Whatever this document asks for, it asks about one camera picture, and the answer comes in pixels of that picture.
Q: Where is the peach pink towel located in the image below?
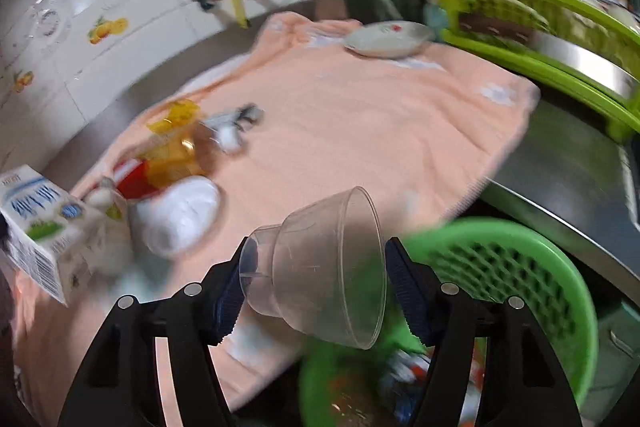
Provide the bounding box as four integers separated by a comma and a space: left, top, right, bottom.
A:
14, 12, 539, 426

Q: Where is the green mesh trash basket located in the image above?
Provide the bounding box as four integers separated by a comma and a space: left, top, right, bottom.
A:
299, 218, 598, 426

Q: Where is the amber tea bottle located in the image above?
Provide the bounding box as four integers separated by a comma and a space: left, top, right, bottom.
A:
112, 124, 216, 199

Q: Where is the lime green dish rack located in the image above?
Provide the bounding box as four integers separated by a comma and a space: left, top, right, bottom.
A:
438, 0, 639, 143

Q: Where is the yellow plastic wrapper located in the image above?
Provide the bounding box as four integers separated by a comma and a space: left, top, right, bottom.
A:
146, 100, 201, 134

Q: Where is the white paper cup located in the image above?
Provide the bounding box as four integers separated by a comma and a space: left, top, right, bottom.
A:
82, 176, 129, 225

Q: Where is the white plastic lid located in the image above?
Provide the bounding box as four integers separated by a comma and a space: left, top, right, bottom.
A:
136, 176, 221, 259

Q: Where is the black cigarette box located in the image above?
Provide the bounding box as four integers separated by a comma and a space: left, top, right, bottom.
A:
201, 103, 265, 133

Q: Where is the clear plastic cup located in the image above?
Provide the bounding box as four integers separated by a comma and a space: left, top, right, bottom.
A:
239, 186, 387, 350

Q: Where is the white blue milk carton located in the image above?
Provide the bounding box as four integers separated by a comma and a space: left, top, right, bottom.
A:
1, 165, 106, 307

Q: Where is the cleaver with wooden handle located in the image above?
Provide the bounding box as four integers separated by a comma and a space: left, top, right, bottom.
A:
458, 13, 639, 103

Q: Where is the white ceramic plate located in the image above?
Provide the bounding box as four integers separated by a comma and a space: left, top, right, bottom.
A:
343, 20, 435, 58

